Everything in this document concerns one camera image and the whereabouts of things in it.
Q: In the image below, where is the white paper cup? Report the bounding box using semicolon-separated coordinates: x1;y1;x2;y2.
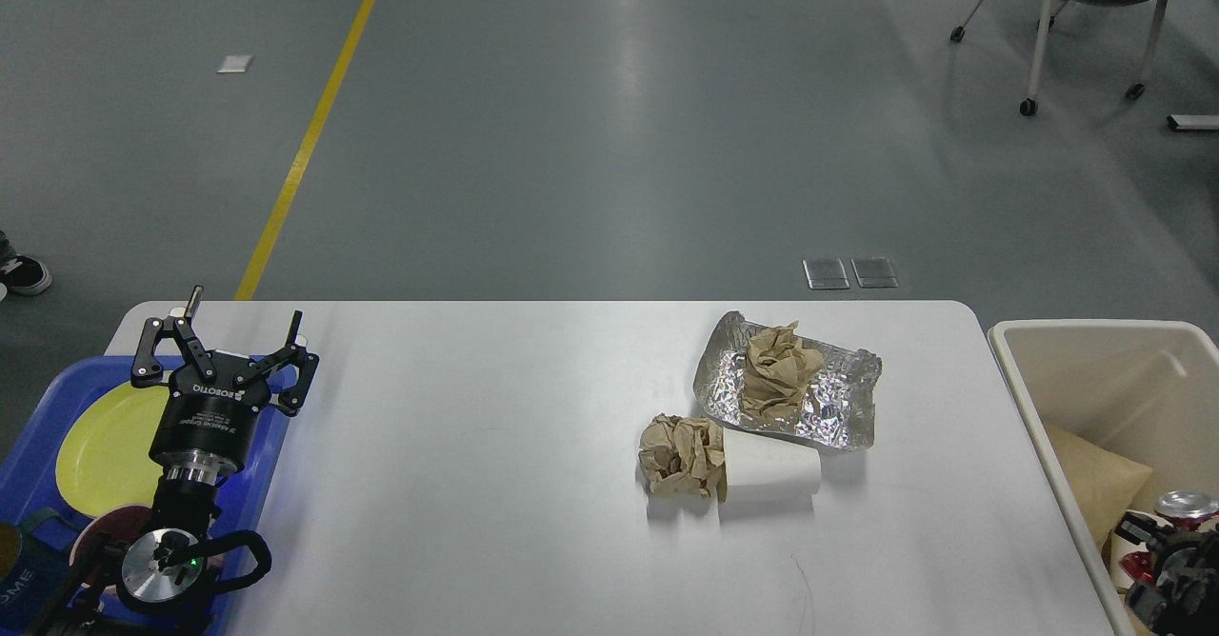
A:
1109;531;1150;595
722;429;823;503

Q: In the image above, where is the right metal floor plate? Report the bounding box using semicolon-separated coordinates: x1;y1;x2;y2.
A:
850;257;900;288

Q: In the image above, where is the white bar on floor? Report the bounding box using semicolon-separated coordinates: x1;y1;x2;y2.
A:
1167;112;1219;132

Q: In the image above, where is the crumpled brown paper on foil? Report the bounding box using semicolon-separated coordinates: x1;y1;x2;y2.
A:
741;320;826;422

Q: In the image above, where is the black and white shoe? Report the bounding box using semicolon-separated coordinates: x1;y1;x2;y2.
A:
1;255;52;297

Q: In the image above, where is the pink mug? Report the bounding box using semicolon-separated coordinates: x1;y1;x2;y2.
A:
69;504;230;608

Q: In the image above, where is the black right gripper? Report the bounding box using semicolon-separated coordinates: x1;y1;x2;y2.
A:
1114;511;1218;632

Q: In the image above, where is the yellow plastic plate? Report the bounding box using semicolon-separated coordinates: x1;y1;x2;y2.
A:
55;383;169;518

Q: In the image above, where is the crumpled brown paper ball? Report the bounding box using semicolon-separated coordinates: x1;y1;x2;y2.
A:
638;414;728;502

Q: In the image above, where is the aluminium foil sheet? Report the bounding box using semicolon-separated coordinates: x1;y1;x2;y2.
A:
692;311;881;452

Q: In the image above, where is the beige plastic bin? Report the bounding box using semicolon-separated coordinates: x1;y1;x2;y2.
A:
989;319;1218;635

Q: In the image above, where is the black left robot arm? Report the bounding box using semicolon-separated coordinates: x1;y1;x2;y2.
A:
26;288;321;635

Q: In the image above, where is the metal floor plate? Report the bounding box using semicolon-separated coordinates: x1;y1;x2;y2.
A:
802;258;850;290
850;257;900;288

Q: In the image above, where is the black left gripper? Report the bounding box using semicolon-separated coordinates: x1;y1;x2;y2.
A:
130;286;321;480

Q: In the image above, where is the blue plastic tray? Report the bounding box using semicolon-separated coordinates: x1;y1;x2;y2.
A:
1;355;289;630

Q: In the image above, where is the brown paper bag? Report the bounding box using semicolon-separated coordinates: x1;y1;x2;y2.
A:
1043;424;1153;548

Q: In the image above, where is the white floor marker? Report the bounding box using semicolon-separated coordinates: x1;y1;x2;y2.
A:
216;54;255;73

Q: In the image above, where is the crushed red soda can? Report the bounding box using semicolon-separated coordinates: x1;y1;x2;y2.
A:
1140;489;1218;584

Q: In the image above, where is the dark teal mug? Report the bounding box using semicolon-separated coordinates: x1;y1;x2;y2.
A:
1;507;80;635

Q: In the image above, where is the left metal floor plate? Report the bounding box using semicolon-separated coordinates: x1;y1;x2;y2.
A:
802;258;850;290

